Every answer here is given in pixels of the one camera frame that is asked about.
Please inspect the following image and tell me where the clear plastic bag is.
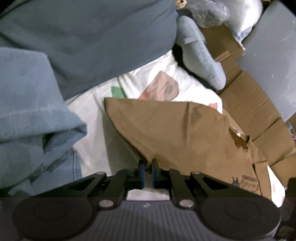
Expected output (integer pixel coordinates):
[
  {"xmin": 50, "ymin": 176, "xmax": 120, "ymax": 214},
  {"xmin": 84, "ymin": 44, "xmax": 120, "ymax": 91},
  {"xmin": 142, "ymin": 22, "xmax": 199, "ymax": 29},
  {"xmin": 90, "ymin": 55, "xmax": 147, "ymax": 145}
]
[{"xmin": 185, "ymin": 0, "xmax": 230, "ymax": 28}]

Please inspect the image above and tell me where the white pillow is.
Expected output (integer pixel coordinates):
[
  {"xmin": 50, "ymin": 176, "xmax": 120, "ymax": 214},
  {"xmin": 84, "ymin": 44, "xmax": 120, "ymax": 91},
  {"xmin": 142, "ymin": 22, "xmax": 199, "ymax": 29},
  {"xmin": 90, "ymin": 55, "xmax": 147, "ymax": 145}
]
[{"xmin": 222, "ymin": 0, "xmax": 263, "ymax": 44}]

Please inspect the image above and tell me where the cream bear print blanket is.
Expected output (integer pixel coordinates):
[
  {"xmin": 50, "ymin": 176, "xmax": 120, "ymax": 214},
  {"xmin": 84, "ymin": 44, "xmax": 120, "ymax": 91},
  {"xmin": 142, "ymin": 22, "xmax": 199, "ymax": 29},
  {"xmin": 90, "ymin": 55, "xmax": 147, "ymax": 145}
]
[{"xmin": 68, "ymin": 52, "xmax": 285, "ymax": 206}]

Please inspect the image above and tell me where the light blue garment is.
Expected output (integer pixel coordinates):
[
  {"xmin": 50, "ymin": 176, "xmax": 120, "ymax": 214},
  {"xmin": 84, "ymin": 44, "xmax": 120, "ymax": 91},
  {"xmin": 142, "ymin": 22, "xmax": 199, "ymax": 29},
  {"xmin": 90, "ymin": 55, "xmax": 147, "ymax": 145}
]
[{"xmin": 1, "ymin": 47, "xmax": 87, "ymax": 197}]

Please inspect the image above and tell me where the brown t-shirt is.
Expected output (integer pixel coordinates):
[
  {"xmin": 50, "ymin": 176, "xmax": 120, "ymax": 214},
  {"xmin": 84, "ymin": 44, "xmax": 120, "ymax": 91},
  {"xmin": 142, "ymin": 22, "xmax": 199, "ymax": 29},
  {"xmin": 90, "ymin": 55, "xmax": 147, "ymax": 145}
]
[{"xmin": 104, "ymin": 98, "xmax": 271, "ymax": 198}]

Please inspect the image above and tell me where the blue-grey neck pillow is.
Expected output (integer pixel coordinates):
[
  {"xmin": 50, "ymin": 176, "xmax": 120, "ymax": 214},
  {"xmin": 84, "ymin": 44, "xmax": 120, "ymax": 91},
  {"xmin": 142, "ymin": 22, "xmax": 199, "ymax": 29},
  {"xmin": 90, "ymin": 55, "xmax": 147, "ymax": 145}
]
[{"xmin": 176, "ymin": 16, "xmax": 226, "ymax": 90}]

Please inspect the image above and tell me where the small plush bear toy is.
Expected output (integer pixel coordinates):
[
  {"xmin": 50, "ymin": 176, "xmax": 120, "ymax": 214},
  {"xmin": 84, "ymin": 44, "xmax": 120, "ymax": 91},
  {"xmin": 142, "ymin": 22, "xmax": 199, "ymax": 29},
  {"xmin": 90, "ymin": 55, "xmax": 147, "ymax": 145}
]
[{"xmin": 176, "ymin": 0, "xmax": 187, "ymax": 9}]

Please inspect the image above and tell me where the dark grey pillow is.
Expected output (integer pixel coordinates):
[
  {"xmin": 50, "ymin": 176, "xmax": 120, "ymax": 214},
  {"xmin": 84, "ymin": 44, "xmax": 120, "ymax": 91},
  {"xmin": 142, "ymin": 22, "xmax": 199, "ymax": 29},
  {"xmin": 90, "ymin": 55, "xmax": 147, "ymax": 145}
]
[{"xmin": 1, "ymin": 1, "xmax": 177, "ymax": 99}]

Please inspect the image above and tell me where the large cardboard box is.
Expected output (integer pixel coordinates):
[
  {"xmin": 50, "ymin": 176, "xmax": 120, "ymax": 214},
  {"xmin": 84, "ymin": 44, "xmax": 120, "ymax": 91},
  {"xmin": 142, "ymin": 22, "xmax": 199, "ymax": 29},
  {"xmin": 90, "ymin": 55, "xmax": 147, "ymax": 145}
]
[{"xmin": 201, "ymin": 25, "xmax": 295, "ymax": 187}]

